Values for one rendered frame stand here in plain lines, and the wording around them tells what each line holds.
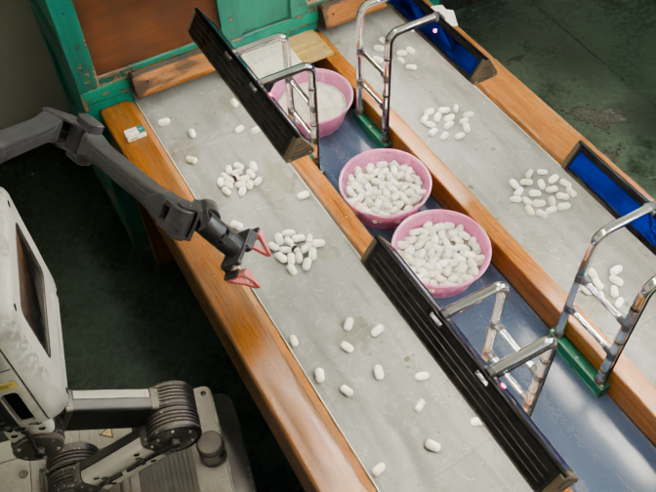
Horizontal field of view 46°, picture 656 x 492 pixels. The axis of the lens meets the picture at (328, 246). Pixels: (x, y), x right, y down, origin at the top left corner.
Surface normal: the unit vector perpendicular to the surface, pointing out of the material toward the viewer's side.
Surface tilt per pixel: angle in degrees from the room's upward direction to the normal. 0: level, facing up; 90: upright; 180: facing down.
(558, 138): 0
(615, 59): 0
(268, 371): 0
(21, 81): 90
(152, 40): 90
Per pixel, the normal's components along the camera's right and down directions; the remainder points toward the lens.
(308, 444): -0.03, -0.62
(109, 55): 0.50, 0.67
